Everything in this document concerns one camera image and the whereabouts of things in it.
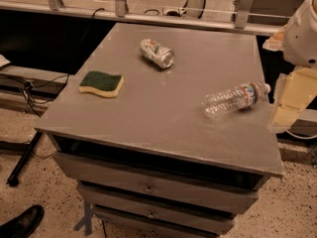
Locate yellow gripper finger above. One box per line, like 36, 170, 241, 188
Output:
263, 26, 286, 52
270, 66, 317, 129

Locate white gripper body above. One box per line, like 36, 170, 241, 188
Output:
283, 0, 317, 67

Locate clear plastic water bottle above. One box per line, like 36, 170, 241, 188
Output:
202, 81, 271, 119

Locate silver 7up soda can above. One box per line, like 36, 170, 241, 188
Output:
140, 39, 174, 69

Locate grey drawer cabinet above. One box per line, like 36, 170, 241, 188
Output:
37, 24, 282, 238

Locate green and yellow sponge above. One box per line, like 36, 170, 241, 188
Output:
79, 71, 125, 98

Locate black tripod leg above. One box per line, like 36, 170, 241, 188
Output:
7, 132, 42, 187

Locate black leather shoe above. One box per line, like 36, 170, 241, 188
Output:
0, 204, 45, 238

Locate white cable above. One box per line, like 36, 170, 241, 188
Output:
285, 129, 317, 141

